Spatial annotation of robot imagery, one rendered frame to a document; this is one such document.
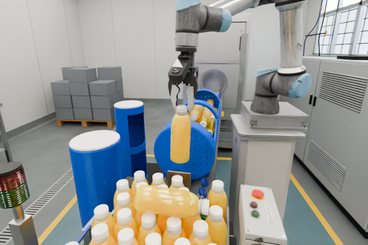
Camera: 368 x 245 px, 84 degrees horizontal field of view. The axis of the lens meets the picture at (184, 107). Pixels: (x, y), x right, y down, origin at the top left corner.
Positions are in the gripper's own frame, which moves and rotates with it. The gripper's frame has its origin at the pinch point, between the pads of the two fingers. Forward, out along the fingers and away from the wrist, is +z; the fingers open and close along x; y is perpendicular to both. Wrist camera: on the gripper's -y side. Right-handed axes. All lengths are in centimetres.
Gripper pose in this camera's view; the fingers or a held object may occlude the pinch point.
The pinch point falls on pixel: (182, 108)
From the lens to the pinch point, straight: 70.0
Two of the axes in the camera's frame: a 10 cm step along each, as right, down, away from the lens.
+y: 2.7, -2.4, 9.3
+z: -0.5, 9.6, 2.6
